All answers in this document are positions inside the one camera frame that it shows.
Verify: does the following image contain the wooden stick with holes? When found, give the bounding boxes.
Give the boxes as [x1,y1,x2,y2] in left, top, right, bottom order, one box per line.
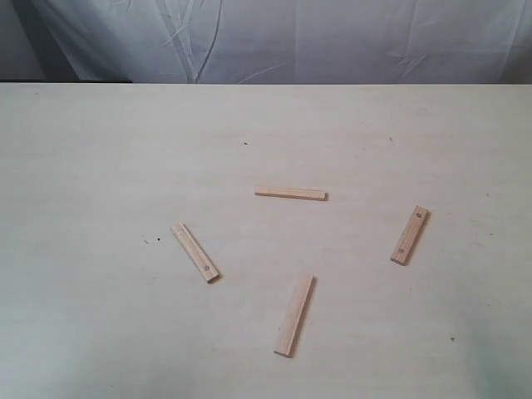
[170,222,220,283]
[390,205,431,266]

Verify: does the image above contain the plain wooden stick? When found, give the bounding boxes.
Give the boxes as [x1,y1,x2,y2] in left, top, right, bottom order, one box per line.
[273,273,314,357]

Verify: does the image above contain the white backdrop cloth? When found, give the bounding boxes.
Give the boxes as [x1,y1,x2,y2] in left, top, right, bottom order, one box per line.
[1,0,531,84]

